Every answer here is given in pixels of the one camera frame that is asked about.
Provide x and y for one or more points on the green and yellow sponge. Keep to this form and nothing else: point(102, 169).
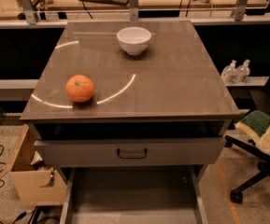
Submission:
point(254, 124)

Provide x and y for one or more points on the grey drawer cabinet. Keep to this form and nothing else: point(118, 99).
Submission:
point(171, 90)

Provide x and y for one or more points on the black office chair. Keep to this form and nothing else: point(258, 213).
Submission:
point(236, 195)

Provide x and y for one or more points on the clear pump bottle right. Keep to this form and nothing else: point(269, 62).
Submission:
point(242, 72)

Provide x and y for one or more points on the white bowl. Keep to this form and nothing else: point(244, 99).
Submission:
point(134, 40)

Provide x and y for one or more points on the orange fruit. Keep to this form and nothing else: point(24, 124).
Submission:
point(79, 88)

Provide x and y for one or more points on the cardboard box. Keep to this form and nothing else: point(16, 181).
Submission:
point(36, 184)

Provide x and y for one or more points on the closed drawer with black handle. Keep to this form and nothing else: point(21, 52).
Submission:
point(133, 152)

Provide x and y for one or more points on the metal railing frame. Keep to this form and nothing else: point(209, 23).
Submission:
point(195, 10)

